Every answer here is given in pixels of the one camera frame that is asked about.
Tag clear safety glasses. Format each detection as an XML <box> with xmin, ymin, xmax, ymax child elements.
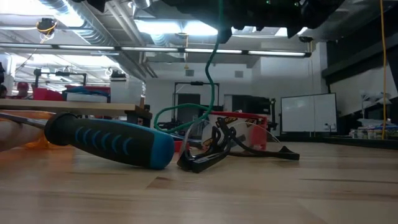
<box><xmin>176</xmin><ymin>116</ymin><xmax>301</xmax><ymax>174</ymax></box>

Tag black aluminium rig frame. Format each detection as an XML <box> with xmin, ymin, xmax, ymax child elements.
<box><xmin>275</xmin><ymin>134</ymin><xmax>398</xmax><ymax>151</ymax></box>

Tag black robot station frame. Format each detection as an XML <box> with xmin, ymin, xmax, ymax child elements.
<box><xmin>173</xmin><ymin>81</ymin><xmax>221</xmax><ymax>125</ymax></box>

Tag stacked supplies pile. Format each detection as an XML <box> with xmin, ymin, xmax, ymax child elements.
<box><xmin>349</xmin><ymin>117</ymin><xmax>398</xmax><ymax>140</ymax></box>

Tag silver ventilation duct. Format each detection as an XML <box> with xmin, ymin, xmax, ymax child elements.
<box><xmin>39</xmin><ymin>0</ymin><xmax>159</xmax><ymax>80</ymax></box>

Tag white cabinet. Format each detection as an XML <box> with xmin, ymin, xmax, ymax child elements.
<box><xmin>109</xmin><ymin>77</ymin><xmax>144</xmax><ymax>105</ymax></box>

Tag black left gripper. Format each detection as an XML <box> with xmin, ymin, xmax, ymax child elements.
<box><xmin>161</xmin><ymin>0</ymin><xmax>218</xmax><ymax>21</ymax></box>

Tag green cord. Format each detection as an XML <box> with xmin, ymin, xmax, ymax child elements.
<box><xmin>153</xmin><ymin>0</ymin><xmax>224</xmax><ymax>135</ymax></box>

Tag blue black handled screwdriver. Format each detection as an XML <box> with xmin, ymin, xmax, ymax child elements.
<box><xmin>0</xmin><ymin>111</ymin><xmax>175</xmax><ymax>170</ymax></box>

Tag black cabinet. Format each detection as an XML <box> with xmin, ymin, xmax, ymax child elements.
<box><xmin>230</xmin><ymin>94</ymin><xmax>278</xmax><ymax>131</ymax></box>

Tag red black gridded block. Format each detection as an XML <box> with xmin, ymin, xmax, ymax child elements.
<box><xmin>173</xmin><ymin>139</ymin><xmax>190</xmax><ymax>154</ymax></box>

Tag white stacked sheets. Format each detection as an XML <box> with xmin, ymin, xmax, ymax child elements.
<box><xmin>66</xmin><ymin>92</ymin><xmax>109</xmax><ymax>103</ymax></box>

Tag white whiteboard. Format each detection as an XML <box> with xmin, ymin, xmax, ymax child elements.
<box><xmin>280</xmin><ymin>92</ymin><xmax>338</xmax><ymax>134</ymax></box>

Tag red white box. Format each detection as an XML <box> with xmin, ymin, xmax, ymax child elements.
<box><xmin>203</xmin><ymin>111</ymin><xmax>269</xmax><ymax>152</ymax></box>

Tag long LED light bar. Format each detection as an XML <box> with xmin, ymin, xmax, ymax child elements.
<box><xmin>0</xmin><ymin>42</ymin><xmax>312</xmax><ymax>58</ymax></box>

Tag blue folded cloth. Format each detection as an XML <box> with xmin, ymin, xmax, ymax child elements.
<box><xmin>64</xmin><ymin>86</ymin><xmax>110</xmax><ymax>95</ymax></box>

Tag black pipe rig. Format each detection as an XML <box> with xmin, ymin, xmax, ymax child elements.
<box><xmin>32</xmin><ymin>67</ymin><xmax>88</xmax><ymax>88</ymax></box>

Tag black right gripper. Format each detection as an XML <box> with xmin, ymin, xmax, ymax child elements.
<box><xmin>217</xmin><ymin>0</ymin><xmax>312</xmax><ymax>44</ymax></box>

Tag ceiling cord reel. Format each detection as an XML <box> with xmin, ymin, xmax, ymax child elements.
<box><xmin>35</xmin><ymin>17</ymin><xmax>58</xmax><ymax>43</ymax></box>

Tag white desk lamp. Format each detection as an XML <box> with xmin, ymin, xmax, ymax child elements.
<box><xmin>359</xmin><ymin>89</ymin><xmax>393</xmax><ymax>119</ymax></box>

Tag yellow extension cord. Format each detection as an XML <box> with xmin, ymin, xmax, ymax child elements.
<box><xmin>379</xmin><ymin>0</ymin><xmax>389</xmax><ymax>140</ymax></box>

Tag blue cord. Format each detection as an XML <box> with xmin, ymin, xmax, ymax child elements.
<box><xmin>166</xmin><ymin>131</ymin><xmax>195</xmax><ymax>141</ymax></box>

